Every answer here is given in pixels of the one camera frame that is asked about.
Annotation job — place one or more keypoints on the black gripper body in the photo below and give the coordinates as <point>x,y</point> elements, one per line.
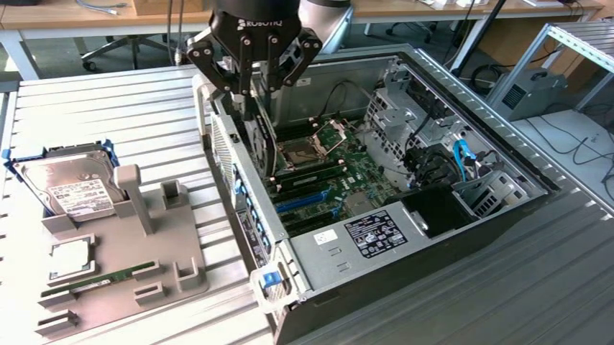
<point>259,14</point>

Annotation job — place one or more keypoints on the black graphics card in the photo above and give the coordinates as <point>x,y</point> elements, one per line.
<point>262,143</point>

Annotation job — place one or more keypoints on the office chair star base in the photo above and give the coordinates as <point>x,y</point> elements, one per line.
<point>131,43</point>

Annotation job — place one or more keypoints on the brown wooden box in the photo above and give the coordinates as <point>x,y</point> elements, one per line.
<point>163,7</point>

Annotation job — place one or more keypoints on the dark office chair base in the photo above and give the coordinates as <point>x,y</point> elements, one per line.
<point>412,27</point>

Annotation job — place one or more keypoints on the metal socket cover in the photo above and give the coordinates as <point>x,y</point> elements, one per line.
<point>332,138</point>

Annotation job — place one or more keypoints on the CPU socket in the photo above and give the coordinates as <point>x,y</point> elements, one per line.
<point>299,156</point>

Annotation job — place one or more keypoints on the wooden desk with white legs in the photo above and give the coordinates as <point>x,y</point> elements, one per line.
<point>57,18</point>

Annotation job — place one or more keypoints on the green motherboard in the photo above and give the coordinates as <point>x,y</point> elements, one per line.
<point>355,169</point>

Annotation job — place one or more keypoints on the black RAM stick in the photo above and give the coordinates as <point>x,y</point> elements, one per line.
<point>307,178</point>

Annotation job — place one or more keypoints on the silver perforated drive cage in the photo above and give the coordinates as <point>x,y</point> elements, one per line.
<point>383,169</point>

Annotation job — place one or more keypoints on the black stand pole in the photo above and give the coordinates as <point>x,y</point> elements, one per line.
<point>479,34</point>

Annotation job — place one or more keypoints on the blue expansion slot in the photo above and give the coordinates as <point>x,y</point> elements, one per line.
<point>299,203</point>

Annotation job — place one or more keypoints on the silver chipset heatsink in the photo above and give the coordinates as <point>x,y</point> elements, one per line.
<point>359,204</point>

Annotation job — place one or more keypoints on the silver hard disk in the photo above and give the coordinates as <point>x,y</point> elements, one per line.
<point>72,187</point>

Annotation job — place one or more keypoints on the blue disk caddy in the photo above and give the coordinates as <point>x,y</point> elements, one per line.
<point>25,158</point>

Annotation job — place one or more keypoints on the grey box unit with vent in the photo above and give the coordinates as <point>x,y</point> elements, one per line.
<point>533,93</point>

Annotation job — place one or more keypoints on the long wooden desk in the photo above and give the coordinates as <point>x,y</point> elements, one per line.
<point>542,12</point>

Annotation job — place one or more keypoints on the black plastic fan shroud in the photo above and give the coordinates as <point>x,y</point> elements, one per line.
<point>431,210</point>

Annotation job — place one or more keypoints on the silver disk bay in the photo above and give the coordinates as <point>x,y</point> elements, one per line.
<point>503,187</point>

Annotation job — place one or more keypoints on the grey parts rack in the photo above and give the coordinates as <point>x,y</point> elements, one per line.
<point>120,251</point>

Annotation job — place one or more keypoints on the silver power supply unit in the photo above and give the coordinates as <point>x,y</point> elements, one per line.
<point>326,266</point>

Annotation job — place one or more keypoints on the silver CPU chip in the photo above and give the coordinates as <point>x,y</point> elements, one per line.
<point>71,260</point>

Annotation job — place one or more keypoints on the green RAM stick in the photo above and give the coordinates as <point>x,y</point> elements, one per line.
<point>97,281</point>

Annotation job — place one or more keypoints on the open PC case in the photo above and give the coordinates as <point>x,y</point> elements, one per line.
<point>407,280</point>

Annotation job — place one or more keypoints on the aluminium profile frame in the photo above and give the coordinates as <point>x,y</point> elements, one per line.
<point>585,39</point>

